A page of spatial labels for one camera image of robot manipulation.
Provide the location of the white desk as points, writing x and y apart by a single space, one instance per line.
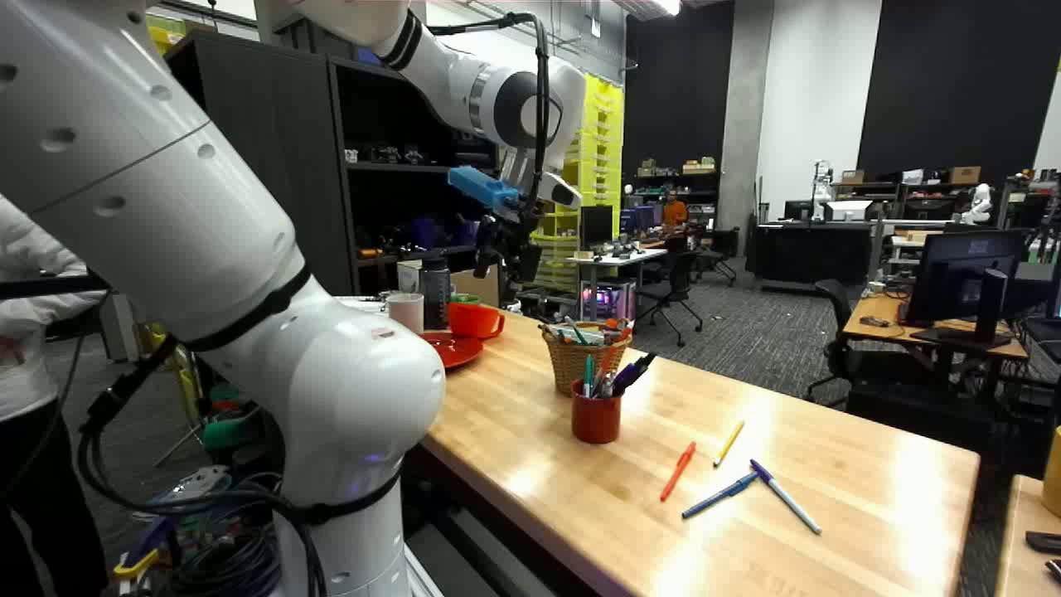
617 259

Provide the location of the white pen with purple cap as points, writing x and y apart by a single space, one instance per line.
786 497

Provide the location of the yellow pen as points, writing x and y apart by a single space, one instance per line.
729 444

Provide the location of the orange pen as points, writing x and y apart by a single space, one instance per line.
678 471

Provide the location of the blue pen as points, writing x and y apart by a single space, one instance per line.
719 496

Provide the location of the dark water bottle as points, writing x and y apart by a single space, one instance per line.
436 290

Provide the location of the black shelf cabinet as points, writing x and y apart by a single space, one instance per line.
273 149

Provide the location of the red pen cup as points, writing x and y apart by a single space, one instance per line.
595 419

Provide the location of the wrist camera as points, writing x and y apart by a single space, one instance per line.
482 187

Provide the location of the monitor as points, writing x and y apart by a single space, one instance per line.
596 225
961 274

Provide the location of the black counter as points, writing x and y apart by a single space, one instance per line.
808 253

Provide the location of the bunch of pens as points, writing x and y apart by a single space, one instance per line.
623 377

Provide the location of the white mug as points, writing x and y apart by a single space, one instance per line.
408 313

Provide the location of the shelf with boxes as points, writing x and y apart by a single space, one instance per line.
675 178

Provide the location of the black phone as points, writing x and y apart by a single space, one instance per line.
1044 541

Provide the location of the wicker basket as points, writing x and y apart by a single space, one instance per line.
565 365

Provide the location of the person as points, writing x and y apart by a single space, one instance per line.
675 212
25 348

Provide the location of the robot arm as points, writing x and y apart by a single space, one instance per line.
191 215

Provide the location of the black speaker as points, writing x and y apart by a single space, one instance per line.
990 303

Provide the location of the cardboard box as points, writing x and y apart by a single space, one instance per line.
477 286

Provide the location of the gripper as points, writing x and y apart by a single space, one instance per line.
524 225

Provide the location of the red plate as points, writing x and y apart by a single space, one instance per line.
454 350

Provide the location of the white robot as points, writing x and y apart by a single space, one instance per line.
822 186
981 203

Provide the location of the orange mug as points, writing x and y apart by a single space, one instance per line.
472 320

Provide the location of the wooden desk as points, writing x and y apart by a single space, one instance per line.
887 319

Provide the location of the heap of markers and packets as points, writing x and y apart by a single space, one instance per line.
590 333

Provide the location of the stack of yellow bins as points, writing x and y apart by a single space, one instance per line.
603 149

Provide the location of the lit computer case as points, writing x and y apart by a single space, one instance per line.
609 300

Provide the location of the office chair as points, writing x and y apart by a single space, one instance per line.
723 249
676 290
835 332

